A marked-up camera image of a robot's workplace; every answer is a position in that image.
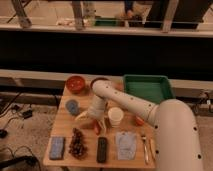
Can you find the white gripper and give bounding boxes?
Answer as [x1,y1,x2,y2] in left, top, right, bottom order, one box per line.
[75,95,107,135]

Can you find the red chili pepper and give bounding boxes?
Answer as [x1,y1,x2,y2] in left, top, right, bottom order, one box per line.
[93,120,101,135]

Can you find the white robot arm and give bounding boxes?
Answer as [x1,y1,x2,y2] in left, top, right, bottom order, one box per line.
[77,79,204,171]

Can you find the white paper cup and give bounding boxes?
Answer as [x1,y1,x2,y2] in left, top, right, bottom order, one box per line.
[108,107,124,127]

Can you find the blue cup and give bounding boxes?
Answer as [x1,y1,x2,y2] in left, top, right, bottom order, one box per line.
[65,99,79,116]

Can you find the black remote control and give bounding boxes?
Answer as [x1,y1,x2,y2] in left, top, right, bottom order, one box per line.
[96,137,107,163]

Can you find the bunch of dark grapes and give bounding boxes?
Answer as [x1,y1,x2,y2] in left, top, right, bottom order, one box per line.
[69,128,87,159]

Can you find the red bowl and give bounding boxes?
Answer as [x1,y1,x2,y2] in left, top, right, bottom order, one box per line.
[66,76,86,94]

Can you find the light blue cloth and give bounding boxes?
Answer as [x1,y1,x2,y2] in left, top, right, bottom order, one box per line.
[115,131,137,160]

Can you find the purple bowl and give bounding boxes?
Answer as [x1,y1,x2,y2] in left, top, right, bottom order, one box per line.
[90,77,110,89]

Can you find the wooden table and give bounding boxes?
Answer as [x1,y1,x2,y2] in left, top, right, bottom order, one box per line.
[42,78,158,171]

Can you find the blue sponge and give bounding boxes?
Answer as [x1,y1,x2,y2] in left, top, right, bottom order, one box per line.
[49,137,65,160]

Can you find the orange apple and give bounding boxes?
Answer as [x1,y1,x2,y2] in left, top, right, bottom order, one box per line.
[135,117,144,126]

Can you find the metal fork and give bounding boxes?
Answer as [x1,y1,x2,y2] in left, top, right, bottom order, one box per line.
[141,134,149,165]

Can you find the green plastic tray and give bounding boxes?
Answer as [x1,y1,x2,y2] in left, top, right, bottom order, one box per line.
[123,74,175,104]

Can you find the black cables on floor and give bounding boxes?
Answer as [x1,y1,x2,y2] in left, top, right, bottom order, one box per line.
[0,91,43,171]

